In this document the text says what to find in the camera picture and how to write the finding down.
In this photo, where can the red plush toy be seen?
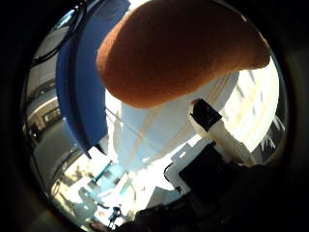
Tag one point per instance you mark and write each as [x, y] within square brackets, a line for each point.
[174, 51]

